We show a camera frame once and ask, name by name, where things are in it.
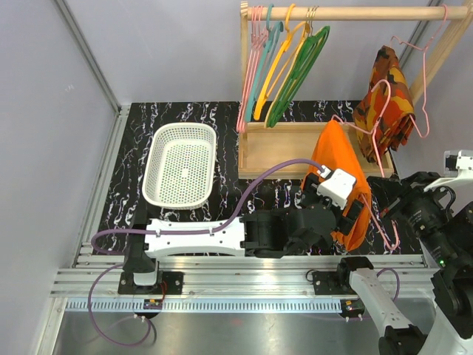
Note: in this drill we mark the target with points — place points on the white perforated plastic basket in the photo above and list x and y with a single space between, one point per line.
179 170

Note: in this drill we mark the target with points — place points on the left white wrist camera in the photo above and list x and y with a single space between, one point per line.
336 185

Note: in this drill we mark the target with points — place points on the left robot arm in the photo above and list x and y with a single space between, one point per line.
271 234

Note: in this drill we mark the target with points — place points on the teal plastic hanger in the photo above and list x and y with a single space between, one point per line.
267 50

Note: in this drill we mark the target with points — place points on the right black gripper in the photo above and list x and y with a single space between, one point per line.
395 195

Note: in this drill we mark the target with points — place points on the camouflage orange trousers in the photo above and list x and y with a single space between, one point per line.
395 125

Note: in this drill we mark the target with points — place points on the aluminium frame rail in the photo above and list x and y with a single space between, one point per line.
205 284

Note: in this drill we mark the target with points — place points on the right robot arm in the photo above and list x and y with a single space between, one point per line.
448 239

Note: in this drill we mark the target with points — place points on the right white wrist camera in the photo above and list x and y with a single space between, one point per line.
457 170

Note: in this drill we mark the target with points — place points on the pink hangers bundle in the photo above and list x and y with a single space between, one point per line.
259 36

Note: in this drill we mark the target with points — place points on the yellow plastic hanger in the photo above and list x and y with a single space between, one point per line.
289 41

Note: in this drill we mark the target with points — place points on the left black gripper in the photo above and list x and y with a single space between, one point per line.
344 220

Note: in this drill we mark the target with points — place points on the wooden clothes rack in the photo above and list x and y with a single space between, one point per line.
261 148

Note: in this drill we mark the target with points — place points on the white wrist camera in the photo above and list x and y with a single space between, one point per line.
336 185
457 170

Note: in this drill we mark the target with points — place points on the green plastic hanger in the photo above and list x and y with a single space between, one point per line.
305 57

